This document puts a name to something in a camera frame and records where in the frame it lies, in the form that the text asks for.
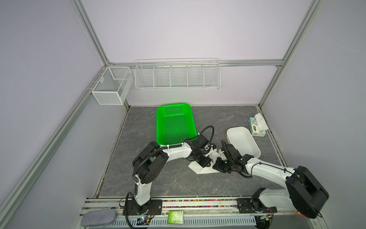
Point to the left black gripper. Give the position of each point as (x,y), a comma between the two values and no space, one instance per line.
(204,163)

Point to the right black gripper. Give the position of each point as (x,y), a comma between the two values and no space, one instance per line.
(217,166)

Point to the white paper napkin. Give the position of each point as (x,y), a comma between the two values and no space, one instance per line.
(213,155)

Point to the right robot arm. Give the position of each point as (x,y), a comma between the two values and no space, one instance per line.
(300,191)

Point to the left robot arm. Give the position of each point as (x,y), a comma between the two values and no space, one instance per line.
(150,162)

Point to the white oval plastic tub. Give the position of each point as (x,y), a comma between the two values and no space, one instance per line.
(243,141)

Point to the green perforated plastic basket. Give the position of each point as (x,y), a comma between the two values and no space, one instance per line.
(174,123)

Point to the tissue pack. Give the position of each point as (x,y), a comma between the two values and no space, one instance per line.
(258,125)

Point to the small white mesh basket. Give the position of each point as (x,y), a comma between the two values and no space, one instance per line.
(113,86)

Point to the grey cloth pad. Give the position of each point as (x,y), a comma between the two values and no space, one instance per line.
(98,218)

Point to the white slotted cable duct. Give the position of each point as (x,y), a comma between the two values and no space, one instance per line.
(193,222)

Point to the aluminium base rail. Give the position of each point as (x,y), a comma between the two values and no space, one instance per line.
(205,206)

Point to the long white wire shelf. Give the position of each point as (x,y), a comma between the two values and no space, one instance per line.
(178,73)

